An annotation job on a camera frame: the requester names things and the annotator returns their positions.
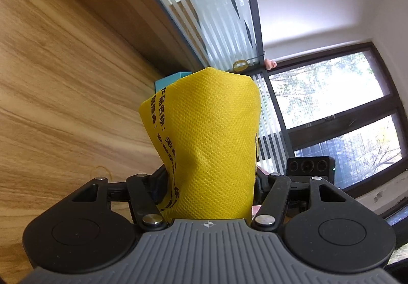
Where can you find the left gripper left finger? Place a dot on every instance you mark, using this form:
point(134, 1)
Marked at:
point(146, 192)

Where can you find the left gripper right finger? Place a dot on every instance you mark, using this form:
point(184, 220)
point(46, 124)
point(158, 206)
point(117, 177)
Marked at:
point(271, 193)

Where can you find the yellow fabric shopping bag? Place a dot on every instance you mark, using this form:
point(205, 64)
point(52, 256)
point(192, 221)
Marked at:
point(205, 128)

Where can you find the yellow rubber band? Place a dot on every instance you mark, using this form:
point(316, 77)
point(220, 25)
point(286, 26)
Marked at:
point(100, 172)

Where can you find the dark framed window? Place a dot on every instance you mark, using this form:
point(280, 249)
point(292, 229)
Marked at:
point(341, 103)

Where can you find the light blue cardboard box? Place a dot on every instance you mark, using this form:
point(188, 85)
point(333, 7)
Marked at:
point(164, 82)

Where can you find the pink figurine on partition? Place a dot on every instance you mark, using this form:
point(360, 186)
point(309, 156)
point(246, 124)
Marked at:
point(270, 64)

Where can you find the frosted glass partition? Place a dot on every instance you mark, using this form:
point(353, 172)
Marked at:
point(219, 32)

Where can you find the gold ring hook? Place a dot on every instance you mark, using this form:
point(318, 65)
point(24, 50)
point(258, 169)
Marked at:
point(245, 64)

